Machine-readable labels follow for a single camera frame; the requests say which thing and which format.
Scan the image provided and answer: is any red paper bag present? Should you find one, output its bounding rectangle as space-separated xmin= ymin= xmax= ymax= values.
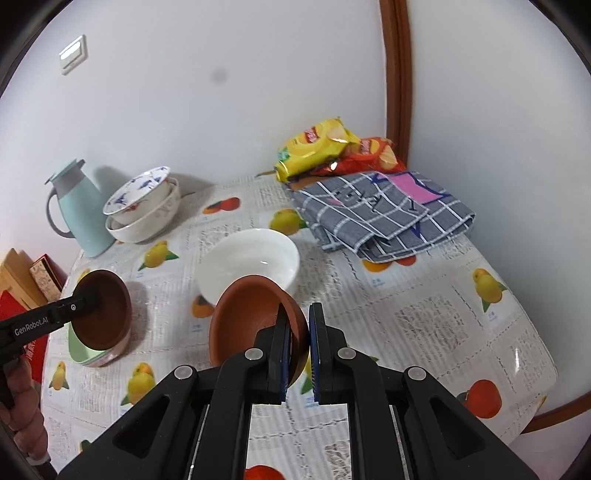
xmin=0 ymin=288 xmax=49 ymax=384

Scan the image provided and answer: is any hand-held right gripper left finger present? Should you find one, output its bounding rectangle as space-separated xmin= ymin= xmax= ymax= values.
xmin=58 ymin=302 xmax=294 ymax=480

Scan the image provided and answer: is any blue patterned bowl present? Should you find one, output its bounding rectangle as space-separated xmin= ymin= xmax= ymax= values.
xmin=102 ymin=166 xmax=171 ymax=217

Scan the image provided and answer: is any white light switch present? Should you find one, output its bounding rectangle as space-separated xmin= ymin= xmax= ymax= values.
xmin=59 ymin=34 xmax=88 ymax=76

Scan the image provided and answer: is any small brown clay bowl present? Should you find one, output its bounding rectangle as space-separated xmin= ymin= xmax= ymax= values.
xmin=72 ymin=270 xmax=133 ymax=352
xmin=209 ymin=274 xmax=309 ymax=388

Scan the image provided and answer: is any brown wooden door frame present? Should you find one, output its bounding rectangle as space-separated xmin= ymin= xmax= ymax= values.
xmin=379 ymin=0 xmax=413 ymax=160

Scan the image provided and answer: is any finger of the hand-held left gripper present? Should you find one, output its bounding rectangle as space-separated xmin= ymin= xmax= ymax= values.
xmin=48 ymin=285 xmax=106 ymax=325

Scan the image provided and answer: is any brown wooden baseboard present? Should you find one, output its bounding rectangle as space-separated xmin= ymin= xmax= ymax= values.
xmin=519 ymin=390 xmax=591 ymax=435

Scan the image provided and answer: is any green plastic plate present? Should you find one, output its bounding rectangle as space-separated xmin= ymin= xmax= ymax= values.
xmin=67 ymin=320 xmax=109 ymax=365

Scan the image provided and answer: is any light blue thermos jug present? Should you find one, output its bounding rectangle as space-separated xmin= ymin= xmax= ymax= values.
xmin=45 ymin=159 xmax=116 ymax=258

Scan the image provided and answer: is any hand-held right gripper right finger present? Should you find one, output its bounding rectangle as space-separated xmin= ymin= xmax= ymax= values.
xmin=308 ymin=302 xmax=539 ymax=480

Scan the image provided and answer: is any fruit printed tablecloth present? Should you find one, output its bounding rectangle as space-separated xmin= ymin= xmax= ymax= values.
xmin=41 ymin=174 xmax=558 ymax=480

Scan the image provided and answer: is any pink plastic plate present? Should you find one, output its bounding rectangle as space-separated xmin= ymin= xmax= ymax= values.
xmin=85 ymin=339 xmax=132 ymax=368

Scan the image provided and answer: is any grey checked cloth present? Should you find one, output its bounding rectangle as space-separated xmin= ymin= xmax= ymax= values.
xmin=291 ymin=171 xmax=476 ymax=264

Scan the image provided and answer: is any patterned brown book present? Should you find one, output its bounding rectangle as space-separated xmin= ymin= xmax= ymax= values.
xmin=28 ymin=253 xmax=70 ymax=296

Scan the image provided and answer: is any large white floral bowl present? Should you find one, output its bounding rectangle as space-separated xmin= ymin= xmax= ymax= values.
xmin=105 ymin=178 xmax=181 ymax=244

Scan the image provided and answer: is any plain white bowl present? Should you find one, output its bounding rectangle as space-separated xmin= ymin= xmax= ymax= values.
xmin=194 ymin=228 xmax=301 ymax=308

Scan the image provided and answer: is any red snack bag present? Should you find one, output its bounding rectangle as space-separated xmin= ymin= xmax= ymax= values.
xmin=311 ymin=136 xmax=407 ymax=178

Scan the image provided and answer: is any yellow snack bag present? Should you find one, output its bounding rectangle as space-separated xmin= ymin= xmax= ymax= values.
xmin=274 ymin=119 xmax=361 ymax=183

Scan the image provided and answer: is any person's left hand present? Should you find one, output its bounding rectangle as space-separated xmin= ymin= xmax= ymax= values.
xmin=0 ymin=357 xmax=49 ymax=464

